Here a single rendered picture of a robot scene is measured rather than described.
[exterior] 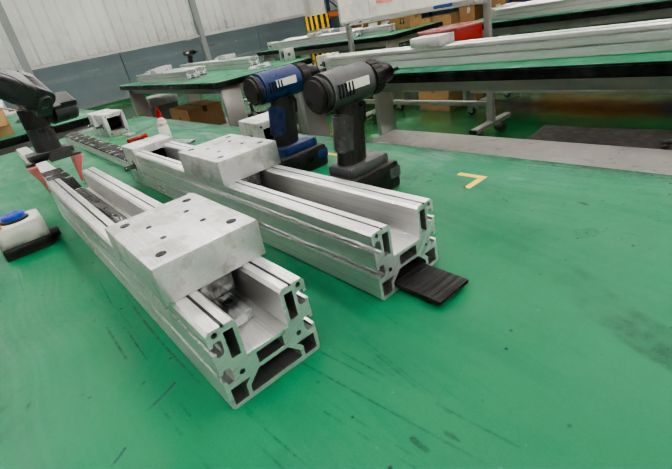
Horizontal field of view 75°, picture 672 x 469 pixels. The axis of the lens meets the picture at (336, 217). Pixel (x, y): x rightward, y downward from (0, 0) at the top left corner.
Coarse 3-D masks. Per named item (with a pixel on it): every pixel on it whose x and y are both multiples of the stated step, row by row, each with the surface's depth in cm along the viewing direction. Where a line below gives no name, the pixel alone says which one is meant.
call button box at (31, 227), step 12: (24, 216) 81; (36, 216) 81; (12, 228) 78; (24, 228) 80; (36, 228) 81; (0, 240) 78; (12, 240) 79; (24, 240) 80; (36, 240) 81; (48, 240) 82; (12, 252) 79; (24, 252) 80
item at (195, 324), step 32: (64, 192) 83; (96, 192) 94; (128, 192) 75; (96, 224) 63; (128, 288) 60; (256, 288) 43; (288, 288) 39; (160, 320) 49; (192, 320) 37; (224, 320) 36; (256, 320) 42; (288, 320) 40; (192, 352) 42; (224, 352) 36; (256, 352) 40; (288, 352) 43; (224, 384) 37; (256, 384) 40
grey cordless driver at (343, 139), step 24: (336, 72) 66; (360, 72) 68; (384, 72) 71; (312, 96) 66; (336, 96) 65; (360, 96) 69; (336, 120) 69; (360, 120) 71; (336, 144) 70; (360, 144) 72; (336, 168) 72; (360, 168) 71; (384, 168) 74
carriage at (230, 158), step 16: (208, 144) 79; (224, 144) 77; (240, 144) 74; (256, 144) 72; (272, 144) 72; (192, 160) 74; (208, 160) 69; (224, 160) 67; (240, 160) 69; (256, 160) 71; (272, 160) 73; (208, 176) 72; (224, 176) 68; (240, 176) 70; (256, 176) 73
